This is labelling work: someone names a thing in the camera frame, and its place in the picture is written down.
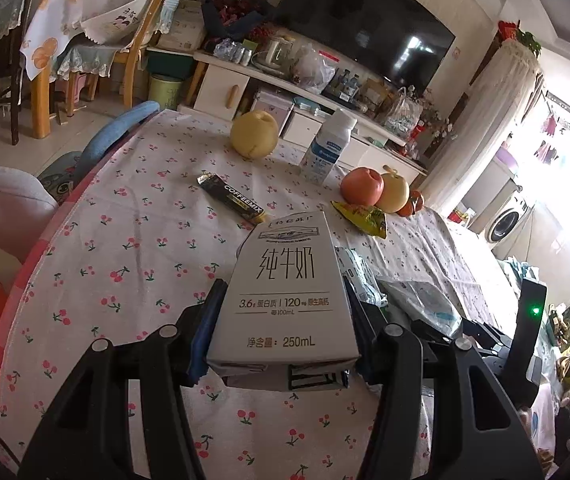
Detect wooden chair with knit cover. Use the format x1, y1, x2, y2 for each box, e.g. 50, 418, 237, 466
115, 0, 188, 107

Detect clear plastic bag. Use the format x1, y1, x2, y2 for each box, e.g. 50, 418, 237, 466
295, 45, 338, 93

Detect dark flower bouquet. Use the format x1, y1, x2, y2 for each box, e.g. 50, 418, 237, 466
200, 0, 276, 51

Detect white cushion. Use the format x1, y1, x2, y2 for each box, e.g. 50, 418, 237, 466
0, 160, 59, 267

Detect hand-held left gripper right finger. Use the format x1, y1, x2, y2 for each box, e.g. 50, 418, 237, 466
343, 276, 542, 480

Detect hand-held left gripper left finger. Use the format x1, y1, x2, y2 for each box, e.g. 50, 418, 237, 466
17, 279, 229, 480

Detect yellow pear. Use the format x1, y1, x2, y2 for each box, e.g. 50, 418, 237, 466
376, 166, 410, 214
230, 110, 280, 159

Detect tray with water bottles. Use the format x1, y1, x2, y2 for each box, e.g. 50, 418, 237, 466
322, 70, 360, 103

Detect metal tin box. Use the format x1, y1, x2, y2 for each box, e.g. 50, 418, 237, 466
255, 87, 296, 126

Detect white grey snack bag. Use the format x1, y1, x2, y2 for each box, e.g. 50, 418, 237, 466
380, 280, 463, 341

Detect cream television cabinet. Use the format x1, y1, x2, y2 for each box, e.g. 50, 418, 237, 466
179, 49, 428, 177

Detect dining table with printed cloth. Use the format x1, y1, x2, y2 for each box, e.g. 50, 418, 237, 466
0, 0, 150, 142

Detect glass kettle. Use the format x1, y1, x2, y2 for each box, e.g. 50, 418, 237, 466
265, 35, 296, 68

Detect owl print cushion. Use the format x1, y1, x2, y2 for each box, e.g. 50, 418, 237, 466
37, 151, 86, 206

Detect clear gift bag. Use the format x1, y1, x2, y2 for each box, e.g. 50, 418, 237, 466
379, 87, 423, 137

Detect white washing machine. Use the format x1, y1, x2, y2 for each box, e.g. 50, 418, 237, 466
485, 191, 536, 247

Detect black yellow coffee sachet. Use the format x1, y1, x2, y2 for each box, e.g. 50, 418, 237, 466
196, 172, 270, 225

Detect white milk bottle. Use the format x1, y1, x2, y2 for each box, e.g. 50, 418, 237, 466
299, 108, 358, 185

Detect white cardboard box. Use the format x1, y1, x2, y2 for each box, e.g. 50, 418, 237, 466
157, 0, 209, 52

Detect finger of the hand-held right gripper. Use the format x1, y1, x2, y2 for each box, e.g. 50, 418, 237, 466
411, 317, 454, 343
467, 323, 516, 377

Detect wrapped small glass bottles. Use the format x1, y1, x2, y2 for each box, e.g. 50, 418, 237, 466
212, 37, 248, 63

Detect cherry print tablecloth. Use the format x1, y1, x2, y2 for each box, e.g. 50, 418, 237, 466
0, 107, 520, 480

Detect green waste bin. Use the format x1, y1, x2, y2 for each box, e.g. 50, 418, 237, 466
149, 74, 184, 111

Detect white and blue milk carton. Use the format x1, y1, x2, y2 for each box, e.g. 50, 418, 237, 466
206, 211, 362, 392

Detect red apple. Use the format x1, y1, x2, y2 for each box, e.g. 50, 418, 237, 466
341, 166, 384, 207

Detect standing air conditioner lace cover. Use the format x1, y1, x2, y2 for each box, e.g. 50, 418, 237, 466
470, 22, 543, 201

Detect yellow green snack wrapper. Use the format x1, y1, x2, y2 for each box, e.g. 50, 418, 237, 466
331, 201, 388, 239

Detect black television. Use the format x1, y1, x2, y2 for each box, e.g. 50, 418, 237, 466
275, 0, 456, 96

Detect blue chair back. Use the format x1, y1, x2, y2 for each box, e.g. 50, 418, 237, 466
81, 101, 162, 173

